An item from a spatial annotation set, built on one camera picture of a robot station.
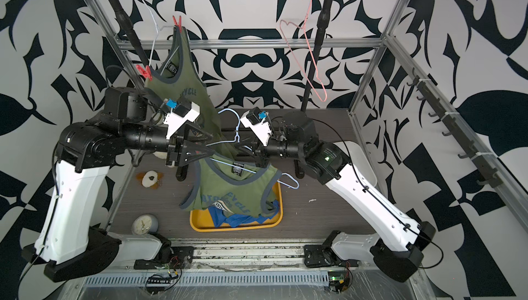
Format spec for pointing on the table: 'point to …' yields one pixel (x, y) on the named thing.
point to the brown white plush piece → (150, 179)
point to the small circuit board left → (157, 284)
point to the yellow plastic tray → (203, 220)
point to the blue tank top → (221, 217)
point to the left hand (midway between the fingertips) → (208, 140)
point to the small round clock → (145, 223)
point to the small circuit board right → (339, 281)
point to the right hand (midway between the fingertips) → (238, 141)
